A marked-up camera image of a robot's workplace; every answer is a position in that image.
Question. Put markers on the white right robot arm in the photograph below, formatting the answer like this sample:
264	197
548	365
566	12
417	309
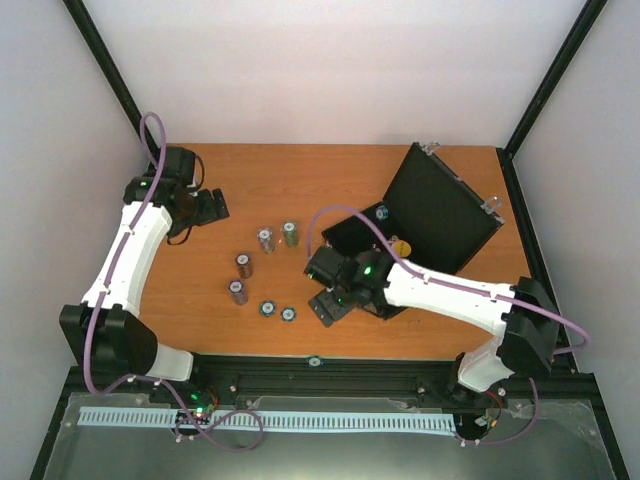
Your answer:
519	318

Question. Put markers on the white dealer button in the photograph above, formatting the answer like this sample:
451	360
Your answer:
401	247

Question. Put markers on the brown chip stack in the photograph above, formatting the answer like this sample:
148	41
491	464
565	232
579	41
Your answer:
244	265

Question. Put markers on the green 20 chip stack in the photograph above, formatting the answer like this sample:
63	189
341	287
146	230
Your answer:
290	233

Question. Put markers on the white perforated cable strip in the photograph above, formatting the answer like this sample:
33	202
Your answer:
272	421

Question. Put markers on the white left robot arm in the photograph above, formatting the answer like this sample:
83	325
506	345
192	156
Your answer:
104	331

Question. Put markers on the blue 10 chip stack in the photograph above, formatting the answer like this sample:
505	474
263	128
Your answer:
266	240

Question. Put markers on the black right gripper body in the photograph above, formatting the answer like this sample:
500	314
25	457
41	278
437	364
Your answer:
323	304

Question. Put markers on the black poker set case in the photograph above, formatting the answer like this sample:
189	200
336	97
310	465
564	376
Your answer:
431	207

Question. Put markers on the black aluminium frame rail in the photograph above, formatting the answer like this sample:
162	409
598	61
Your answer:
234	380

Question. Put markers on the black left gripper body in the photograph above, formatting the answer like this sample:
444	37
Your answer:
199	213

